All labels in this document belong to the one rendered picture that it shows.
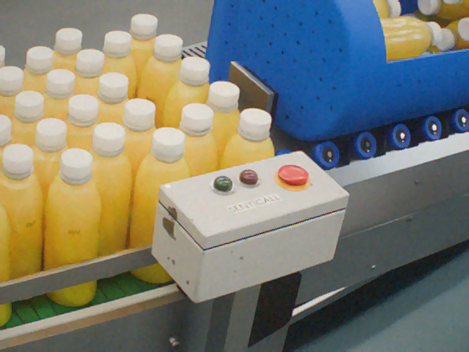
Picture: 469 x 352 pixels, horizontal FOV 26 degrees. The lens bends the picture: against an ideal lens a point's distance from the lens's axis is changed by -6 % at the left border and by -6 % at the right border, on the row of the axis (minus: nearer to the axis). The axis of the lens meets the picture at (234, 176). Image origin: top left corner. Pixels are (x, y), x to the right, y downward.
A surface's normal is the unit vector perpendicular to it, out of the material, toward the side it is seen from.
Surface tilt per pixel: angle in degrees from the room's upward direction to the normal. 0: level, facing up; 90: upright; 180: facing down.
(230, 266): 90
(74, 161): 0
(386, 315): 0
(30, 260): 90
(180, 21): 0
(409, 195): 71
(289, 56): 90
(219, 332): 90
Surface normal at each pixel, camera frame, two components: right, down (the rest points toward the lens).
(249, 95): -0.83, 0.21
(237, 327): 0.55, 0.53
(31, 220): 0.71, 0.47
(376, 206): 0.56, 0.23
